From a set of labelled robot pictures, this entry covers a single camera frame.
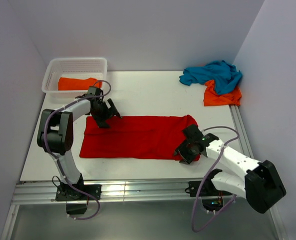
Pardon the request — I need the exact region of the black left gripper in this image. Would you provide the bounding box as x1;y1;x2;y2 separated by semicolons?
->
91;98;121;128

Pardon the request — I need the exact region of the red t shirt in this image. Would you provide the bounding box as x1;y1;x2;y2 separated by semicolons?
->
79;115;197;161

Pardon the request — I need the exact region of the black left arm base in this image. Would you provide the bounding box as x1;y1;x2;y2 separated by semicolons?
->
55;184;101;216

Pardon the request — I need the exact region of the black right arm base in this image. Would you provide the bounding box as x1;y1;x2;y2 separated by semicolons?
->
185;179;235;210

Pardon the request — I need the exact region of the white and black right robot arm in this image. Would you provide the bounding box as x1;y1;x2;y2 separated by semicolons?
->
174;133;287;214

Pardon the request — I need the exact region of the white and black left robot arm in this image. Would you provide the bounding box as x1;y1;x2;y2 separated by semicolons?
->
37;97;121;200

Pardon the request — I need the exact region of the white plastic basket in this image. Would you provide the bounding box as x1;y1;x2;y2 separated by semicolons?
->
41;57;108;98

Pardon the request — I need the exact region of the rolled orange t shirt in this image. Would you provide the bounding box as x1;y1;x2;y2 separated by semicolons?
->
57;77;102;91

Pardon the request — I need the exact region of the blue t shirt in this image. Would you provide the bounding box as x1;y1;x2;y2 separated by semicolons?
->
179;60;243;95

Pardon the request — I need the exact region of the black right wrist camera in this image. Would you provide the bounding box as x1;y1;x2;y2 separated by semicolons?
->
182;124;204;142

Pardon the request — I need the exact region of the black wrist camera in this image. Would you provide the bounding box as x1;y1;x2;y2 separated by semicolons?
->
86;86;104;98
182;124;204;142

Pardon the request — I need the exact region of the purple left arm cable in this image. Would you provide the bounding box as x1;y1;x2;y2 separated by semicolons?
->
43;79;112;221

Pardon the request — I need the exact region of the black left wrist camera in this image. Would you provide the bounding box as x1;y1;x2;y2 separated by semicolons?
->
86;86;104;98

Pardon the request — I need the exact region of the aluminium rail frame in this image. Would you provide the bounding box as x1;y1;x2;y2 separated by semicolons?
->
0;104;288;240

